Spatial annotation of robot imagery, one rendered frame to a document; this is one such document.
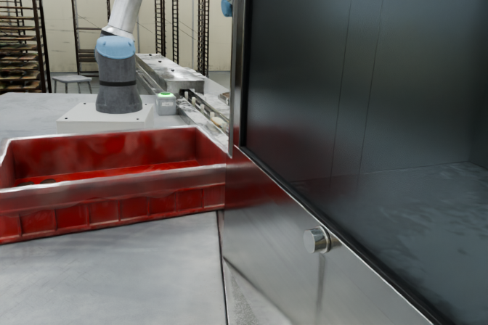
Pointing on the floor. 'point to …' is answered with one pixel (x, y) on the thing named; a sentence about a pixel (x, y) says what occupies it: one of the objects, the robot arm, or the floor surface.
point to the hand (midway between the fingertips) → (270, 77)
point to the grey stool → (72, 81)
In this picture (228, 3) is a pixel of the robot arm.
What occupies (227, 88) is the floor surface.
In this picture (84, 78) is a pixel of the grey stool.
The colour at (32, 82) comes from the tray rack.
